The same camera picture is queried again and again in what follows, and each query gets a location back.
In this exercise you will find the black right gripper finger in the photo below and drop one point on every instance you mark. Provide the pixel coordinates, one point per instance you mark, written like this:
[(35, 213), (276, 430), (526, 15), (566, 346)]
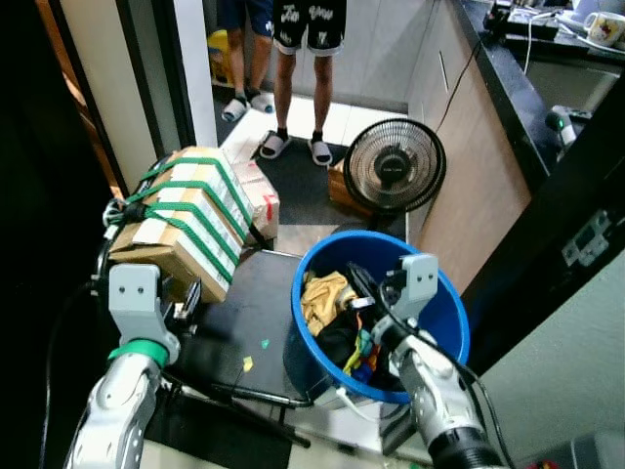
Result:
[(358, 281)]

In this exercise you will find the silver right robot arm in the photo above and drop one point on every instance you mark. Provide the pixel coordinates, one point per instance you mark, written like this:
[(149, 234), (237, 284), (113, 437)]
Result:
[(439, 401)]

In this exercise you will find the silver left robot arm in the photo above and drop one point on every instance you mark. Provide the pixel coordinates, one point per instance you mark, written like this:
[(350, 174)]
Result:
[(112, 410)]

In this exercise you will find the yellow crumpled garment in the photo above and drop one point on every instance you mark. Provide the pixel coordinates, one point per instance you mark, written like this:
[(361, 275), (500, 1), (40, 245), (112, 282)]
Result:
[(324, 301)]

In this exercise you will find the black low table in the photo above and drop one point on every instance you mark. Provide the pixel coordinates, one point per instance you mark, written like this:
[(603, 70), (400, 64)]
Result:
[(244, 318)]

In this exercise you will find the multicoloured garment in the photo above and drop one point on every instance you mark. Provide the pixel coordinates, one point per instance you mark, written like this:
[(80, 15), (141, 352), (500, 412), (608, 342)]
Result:
[(363, 360)]

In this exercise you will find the black crumpled garment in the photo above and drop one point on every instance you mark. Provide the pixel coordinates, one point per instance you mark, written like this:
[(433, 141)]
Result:
[(337, 347)]

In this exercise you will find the blue plastic bucket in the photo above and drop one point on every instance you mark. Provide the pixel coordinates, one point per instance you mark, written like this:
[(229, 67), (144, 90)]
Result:
[(444, 327)]

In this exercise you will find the yellow paper scrap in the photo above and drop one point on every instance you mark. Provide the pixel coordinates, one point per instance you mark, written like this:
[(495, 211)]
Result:
[(247, 363)]

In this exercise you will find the small taped cardboard box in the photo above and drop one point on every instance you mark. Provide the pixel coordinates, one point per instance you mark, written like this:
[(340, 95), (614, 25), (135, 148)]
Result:
[(262, 200)]

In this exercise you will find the black floor fan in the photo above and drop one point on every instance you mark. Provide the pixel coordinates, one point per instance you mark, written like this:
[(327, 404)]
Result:
[(394, 166)]

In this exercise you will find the silver door latch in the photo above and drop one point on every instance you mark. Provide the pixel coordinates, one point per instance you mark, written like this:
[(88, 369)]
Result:
[(586, 239)]

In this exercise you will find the wooden cabinet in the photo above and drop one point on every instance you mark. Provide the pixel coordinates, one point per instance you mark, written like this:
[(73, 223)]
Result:
[(479, 147)]

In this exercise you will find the white appliance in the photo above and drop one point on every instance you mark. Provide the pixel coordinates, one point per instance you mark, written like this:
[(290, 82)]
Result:
[(586, 451)]

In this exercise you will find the black countertop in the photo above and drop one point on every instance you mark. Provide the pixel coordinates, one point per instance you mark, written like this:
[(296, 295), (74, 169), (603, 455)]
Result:
[(508, 93)]

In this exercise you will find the yellow plastic stool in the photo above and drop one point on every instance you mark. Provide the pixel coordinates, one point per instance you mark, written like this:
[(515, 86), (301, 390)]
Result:
[(221, 54)]

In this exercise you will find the white and green bottle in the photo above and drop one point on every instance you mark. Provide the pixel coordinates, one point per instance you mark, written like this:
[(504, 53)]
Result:
[(560, 125)]

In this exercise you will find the person in black printed shorts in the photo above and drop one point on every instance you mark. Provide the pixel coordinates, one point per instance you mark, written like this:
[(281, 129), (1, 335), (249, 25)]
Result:
[(311, 24)]

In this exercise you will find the person in blue shorts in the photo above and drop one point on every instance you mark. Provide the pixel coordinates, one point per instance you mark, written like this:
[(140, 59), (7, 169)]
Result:
[(244, 15)]

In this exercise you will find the white printed mug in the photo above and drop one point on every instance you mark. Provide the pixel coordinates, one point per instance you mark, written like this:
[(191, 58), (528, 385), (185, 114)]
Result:
[(605, 29)]

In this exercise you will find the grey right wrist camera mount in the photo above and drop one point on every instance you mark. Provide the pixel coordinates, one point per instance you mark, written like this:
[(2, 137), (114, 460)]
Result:
[(415, 281)]

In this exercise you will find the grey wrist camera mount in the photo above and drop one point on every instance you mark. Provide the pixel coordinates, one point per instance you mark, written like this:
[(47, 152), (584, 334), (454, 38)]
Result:
[(415, 281), (135, 293)]

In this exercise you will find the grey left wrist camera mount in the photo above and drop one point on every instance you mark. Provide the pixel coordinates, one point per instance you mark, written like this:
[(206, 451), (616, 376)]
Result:
[(135, 293)]

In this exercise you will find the white door frame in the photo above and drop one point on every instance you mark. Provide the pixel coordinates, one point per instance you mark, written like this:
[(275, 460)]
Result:
[(193, 68)]

